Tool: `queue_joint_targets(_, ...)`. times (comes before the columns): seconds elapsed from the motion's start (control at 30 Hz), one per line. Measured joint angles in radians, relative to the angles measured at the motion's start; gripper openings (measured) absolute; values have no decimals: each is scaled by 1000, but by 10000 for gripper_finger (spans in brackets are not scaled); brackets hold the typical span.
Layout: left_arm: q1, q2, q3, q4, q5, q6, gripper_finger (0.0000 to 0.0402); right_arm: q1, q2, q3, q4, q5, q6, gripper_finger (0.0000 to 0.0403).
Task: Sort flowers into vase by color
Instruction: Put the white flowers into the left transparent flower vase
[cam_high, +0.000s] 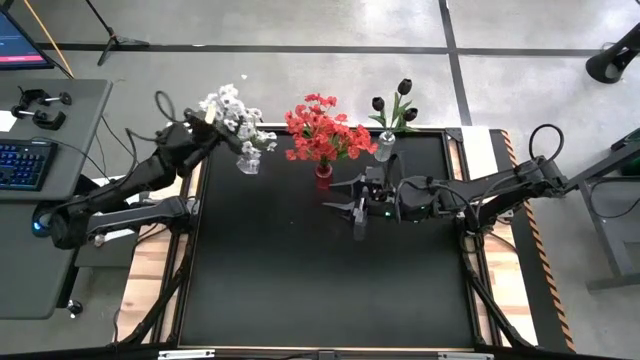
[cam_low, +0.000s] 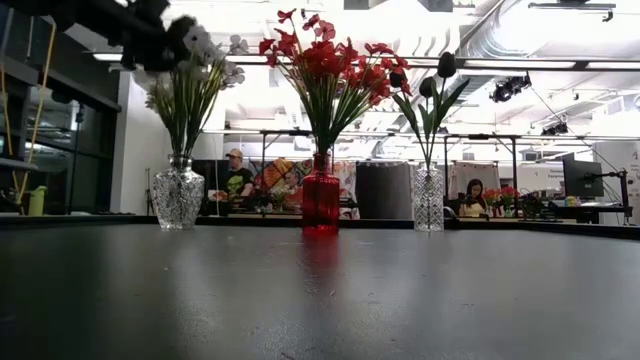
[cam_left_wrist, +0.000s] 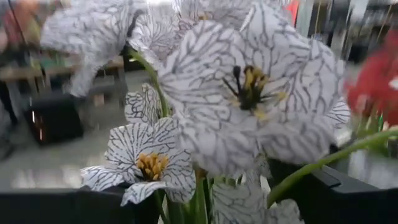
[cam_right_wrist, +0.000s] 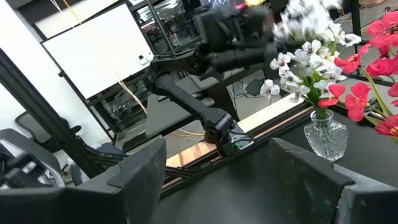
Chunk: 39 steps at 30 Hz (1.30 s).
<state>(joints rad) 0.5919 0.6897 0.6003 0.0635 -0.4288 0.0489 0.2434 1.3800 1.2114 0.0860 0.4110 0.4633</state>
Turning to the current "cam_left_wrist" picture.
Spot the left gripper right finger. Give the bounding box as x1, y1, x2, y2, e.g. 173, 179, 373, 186
269, 160, 398, 224

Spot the black equipment box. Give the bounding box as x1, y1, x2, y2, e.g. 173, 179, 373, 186
24, 91, 84, 146

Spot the white veined flower bunch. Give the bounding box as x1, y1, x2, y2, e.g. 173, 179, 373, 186
40, 0, 398, 224

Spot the wooden bench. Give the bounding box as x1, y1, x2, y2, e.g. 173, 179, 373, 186
0, 55, 125, 82

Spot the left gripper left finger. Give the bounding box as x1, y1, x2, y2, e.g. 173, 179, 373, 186
0, 189, 162, 224

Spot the red artificial flower bunch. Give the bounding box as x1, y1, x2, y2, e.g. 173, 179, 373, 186
344, 29, 398, 127

